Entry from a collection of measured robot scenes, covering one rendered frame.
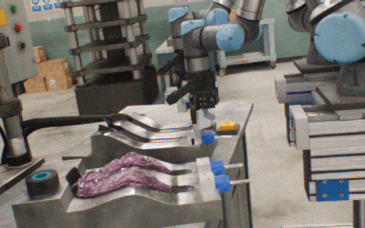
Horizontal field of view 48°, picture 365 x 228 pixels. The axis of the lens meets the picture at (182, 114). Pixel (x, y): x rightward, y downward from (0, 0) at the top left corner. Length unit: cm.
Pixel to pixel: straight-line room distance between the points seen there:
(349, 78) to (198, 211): 52
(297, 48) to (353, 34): 698
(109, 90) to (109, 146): 400
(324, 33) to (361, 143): 34
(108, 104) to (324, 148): 445
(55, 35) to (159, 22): 201
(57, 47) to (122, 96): 322
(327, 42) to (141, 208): 58
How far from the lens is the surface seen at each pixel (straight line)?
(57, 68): 795
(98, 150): 140
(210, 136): 130
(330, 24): 98
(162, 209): 102
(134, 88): 529
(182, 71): 157
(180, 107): 161
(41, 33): 839
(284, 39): 788
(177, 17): 154
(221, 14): 143
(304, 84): 161
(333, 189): 125
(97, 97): 542
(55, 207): 105
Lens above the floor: 132
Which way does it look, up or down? 15 degrees down
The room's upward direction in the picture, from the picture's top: 7 degrees counter-clockwise
